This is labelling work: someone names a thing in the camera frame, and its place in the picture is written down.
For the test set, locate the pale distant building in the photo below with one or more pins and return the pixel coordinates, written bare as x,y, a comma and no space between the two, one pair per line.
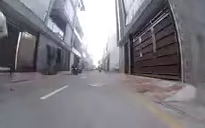
110,55

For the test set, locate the parked dark vehicle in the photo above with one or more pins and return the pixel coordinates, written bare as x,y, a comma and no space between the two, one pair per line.
75,69

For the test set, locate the grey building with balconies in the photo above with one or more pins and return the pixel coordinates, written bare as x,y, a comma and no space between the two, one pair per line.
46,50

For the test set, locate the building with brown slatted gate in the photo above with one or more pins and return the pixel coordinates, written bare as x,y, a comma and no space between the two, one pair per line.
160,43

